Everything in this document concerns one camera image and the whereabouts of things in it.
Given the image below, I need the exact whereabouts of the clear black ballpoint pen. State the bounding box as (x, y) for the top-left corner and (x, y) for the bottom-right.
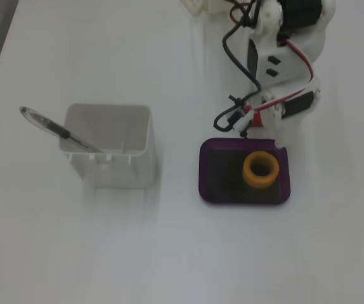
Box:
(18, 105), (103, 153)

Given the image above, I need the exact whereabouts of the white cable connector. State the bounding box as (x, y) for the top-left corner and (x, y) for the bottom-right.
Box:
(232, 110), (255, 131)

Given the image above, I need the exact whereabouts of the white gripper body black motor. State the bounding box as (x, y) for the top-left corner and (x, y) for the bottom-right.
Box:
(247, 78), (323, 127)

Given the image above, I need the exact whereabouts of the red rectangular block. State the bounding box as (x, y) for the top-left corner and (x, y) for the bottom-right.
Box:
(250, 110), (264, 127)

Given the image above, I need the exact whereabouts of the yellow tape roll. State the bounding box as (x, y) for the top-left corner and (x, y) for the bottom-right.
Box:
(242, 150), (280, 190)

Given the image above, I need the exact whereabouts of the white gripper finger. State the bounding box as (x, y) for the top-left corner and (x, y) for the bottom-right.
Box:
(271, 117), (297, 150)

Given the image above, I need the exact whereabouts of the white plastic container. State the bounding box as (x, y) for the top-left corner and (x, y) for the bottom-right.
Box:
(58, 103), (157, 190)

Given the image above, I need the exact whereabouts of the red and white wire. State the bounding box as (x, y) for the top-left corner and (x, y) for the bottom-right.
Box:
(253, 31), (322, 113)

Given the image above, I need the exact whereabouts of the purple rectangular tray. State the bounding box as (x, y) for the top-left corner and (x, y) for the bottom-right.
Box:
(197, 137), (291, 206)

